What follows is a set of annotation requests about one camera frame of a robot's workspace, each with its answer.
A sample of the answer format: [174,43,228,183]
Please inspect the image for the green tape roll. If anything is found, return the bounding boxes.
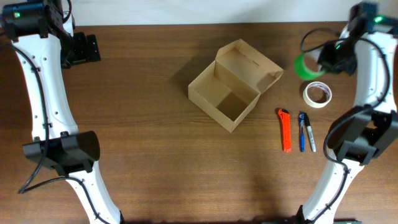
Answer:
[294,50,326,80]

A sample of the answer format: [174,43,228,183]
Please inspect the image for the orange utility knife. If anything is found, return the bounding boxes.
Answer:
[277,108,292,152]

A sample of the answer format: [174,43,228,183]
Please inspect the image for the blue ballpoint pen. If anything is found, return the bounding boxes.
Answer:
[298,111,305,152]

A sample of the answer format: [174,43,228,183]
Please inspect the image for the brown cardboard box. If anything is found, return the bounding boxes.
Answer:
[188,39,284,133]

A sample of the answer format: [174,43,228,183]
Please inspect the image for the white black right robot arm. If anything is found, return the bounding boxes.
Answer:
[292,1,397,223]

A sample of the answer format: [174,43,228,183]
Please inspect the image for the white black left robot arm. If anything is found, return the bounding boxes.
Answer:
[1,1,124,223]

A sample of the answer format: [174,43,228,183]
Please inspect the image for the black white marker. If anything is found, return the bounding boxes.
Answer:
[304,113,317,152]

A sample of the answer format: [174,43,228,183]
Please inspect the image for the beige masking tape roll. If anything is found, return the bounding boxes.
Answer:
[302,82,333,108]

